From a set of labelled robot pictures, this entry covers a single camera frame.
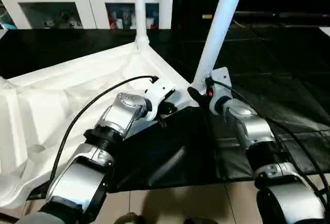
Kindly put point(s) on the red bottle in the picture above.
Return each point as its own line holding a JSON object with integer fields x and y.
{"x": 113, "y": 20}

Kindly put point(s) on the white cup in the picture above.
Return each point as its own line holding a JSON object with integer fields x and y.
{"x": 150, "y": 23}

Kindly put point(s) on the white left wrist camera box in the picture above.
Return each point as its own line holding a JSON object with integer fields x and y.
{"x": 160, "y": 92}

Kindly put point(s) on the cyan plastic item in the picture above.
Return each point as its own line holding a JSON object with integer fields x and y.
{"x": 6, "y": 20}

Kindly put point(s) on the black work mat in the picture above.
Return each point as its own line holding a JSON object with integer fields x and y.
{"x": 258, "y": 80}

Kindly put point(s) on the tan label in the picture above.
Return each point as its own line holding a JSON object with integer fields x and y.
{"x": 207, "y": 16}

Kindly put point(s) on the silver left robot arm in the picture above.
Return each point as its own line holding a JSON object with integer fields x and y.
{"x": 108, "y": 141}

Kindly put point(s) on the white bottle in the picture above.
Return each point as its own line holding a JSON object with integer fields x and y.
{"x": 124, "y": 20}

